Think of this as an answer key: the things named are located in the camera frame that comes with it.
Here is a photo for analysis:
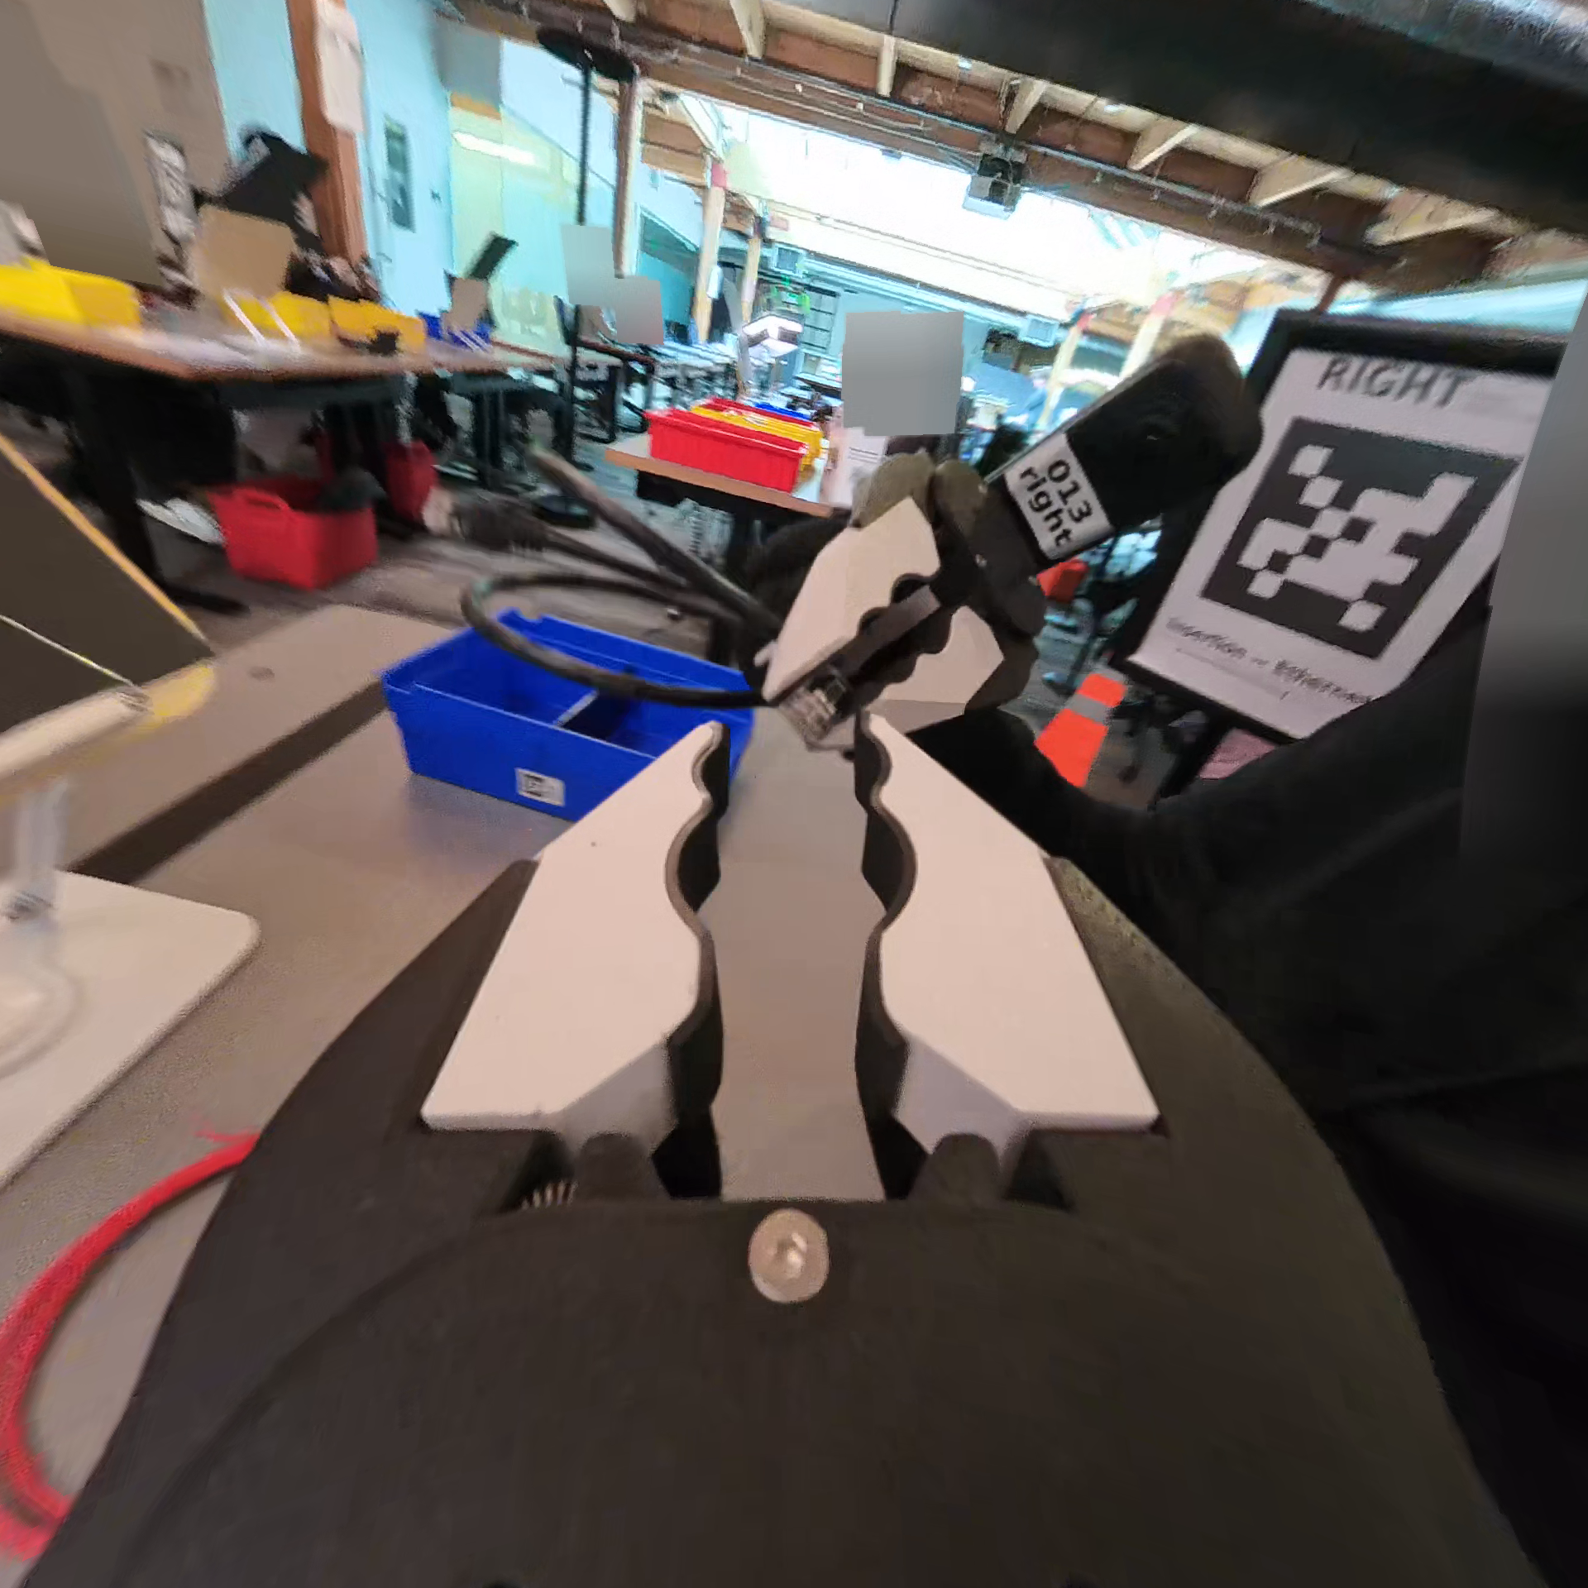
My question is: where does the black framed marker sign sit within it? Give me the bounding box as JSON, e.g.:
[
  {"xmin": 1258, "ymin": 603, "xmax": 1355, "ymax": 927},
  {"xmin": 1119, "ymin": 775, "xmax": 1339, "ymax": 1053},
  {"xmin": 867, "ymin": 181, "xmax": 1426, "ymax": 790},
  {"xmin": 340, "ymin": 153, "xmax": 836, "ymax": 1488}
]
[{"xmin": 1107, "ymin": 310, "xmax": 1569, "ymax": 750}]

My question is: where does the red storage bin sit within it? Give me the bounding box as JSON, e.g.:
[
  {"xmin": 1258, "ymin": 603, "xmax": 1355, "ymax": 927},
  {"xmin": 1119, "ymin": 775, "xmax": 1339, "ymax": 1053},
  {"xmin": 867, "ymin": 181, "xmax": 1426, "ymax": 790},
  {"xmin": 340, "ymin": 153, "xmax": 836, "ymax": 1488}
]
[{"xmin": 646, "ymin": 408, "xmax": 824, "ymax": 495}]

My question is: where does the person's black clothing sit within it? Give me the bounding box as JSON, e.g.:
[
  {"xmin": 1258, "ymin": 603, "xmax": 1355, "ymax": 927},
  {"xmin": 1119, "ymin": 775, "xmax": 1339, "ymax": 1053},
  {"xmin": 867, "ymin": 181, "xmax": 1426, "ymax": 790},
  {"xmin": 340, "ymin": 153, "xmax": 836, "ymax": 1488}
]
[{"xmin": 1291, "ymin": 1093, "xmax": 1588, "ymax": 1588}]

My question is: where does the person's right hand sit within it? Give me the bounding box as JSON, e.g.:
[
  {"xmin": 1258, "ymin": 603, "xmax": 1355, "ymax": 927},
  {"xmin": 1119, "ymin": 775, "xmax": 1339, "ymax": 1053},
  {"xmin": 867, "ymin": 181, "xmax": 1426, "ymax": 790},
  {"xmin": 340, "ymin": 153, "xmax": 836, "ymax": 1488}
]
[{"xmin": 912, "ymin": 705, "xmax": 1168, "ymax": 871}]

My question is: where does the red plastic crate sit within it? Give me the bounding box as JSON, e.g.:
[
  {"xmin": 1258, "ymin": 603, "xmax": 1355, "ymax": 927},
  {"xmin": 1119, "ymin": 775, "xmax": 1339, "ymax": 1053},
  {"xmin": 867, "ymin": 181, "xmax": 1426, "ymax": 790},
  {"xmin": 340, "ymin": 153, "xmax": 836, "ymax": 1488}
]
[{"xmin": 204, "ymin": 482, "xmax": 381, "ymax": 593}]

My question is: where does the black ethernet cable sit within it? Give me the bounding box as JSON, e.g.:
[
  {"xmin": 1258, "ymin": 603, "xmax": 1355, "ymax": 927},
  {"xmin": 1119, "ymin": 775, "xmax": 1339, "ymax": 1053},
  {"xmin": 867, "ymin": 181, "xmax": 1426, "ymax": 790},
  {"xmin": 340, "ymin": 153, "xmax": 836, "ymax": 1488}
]
[{"xmin": 459, "ymin": 447, "xmax": 861, "ymax": 750}]

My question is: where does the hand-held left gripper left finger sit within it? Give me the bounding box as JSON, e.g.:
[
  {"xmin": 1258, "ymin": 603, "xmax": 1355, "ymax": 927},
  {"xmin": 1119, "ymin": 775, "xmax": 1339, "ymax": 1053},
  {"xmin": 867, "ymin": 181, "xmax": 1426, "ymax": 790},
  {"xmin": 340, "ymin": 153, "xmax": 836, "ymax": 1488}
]
[{"xmin": 419, "ymin": 722, "xmax": 730, "ymax": 1169}]

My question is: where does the red ethernet cable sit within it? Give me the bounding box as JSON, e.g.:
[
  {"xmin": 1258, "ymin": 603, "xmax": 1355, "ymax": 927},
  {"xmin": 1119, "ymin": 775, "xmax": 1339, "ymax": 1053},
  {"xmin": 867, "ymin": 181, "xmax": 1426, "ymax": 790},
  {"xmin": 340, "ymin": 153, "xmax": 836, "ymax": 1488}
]
[{"xmin": 0, "ymin": 1122, "xmax": 265, "ymax": 1569}]

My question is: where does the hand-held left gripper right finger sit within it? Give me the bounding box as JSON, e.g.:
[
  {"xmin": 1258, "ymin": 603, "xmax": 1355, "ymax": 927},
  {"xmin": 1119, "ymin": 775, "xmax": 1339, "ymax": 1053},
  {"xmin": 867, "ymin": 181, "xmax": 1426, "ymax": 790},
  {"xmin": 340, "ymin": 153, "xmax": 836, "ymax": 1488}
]
[{"xmin": 854, "ymin": 714, "xmax": 1165, "ymax": 1175}]

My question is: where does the person's right forearm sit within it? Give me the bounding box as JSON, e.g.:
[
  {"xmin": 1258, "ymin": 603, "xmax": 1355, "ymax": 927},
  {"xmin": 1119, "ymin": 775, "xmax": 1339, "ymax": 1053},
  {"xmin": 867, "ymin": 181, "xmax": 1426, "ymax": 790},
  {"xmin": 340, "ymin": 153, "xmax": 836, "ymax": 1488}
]
[{"xmin": 1054, "ymin": 596, "xmax": 1588, "ymax": 1119}]

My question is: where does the wooden work table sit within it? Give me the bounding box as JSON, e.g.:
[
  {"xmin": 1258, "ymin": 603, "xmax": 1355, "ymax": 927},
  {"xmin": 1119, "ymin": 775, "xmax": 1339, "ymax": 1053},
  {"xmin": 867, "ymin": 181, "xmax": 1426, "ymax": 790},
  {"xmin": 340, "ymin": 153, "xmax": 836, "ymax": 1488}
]
[{"xmin": 604, "ymin": 441, "xmax": 859, "ymax": 524}]

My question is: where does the orange traffic cone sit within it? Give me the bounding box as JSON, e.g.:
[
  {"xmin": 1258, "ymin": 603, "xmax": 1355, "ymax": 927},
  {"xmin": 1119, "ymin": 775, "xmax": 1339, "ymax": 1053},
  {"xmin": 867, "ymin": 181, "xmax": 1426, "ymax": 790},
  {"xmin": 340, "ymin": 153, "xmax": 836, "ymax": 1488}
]
[{"xmin": 1033, "ymin": 671, "xmax": 1129, "ymax": 791}]

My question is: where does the long work table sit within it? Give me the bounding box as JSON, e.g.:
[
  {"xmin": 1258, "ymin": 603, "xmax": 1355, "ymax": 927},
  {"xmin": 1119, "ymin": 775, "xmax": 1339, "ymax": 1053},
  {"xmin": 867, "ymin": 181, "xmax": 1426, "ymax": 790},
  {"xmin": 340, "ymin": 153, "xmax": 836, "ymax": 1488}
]
[{"xmin": 0, "ymin": 299, "xmax": 573, "ymax": 598}]

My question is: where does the yellow storage bin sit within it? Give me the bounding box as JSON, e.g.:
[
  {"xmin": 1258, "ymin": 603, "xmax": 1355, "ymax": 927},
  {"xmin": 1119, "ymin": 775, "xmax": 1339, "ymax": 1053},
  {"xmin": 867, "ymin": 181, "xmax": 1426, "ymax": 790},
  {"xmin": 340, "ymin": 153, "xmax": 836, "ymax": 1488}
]
[
  {"xmin": 229, "ymin": 292, "xmax": 431, "ymax": 356},
  {"xmin": 0, "ymin": 260, "xmax": 141, "ymax": 332}
]

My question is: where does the blue storage bin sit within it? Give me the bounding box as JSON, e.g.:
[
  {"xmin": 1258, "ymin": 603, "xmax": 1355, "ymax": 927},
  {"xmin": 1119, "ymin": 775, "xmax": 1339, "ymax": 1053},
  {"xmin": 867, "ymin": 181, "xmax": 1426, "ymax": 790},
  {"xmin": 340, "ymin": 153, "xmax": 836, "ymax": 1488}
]
[{"xmin": 383, "ymin": 608, "xmax": 756, "ymax": 825}]

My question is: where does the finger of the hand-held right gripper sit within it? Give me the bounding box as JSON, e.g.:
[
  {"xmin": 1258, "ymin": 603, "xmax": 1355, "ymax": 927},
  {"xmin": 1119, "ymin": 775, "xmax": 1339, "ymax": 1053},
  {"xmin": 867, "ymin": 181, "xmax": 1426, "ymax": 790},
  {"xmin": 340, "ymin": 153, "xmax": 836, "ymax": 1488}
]
[
  {"xmin": 760, "ymin": 494, "xmax": 948, "ymax": 705},
  {"xmin": 854, "ymin": 606, "xmax": 1008, "ymax": 737}
]

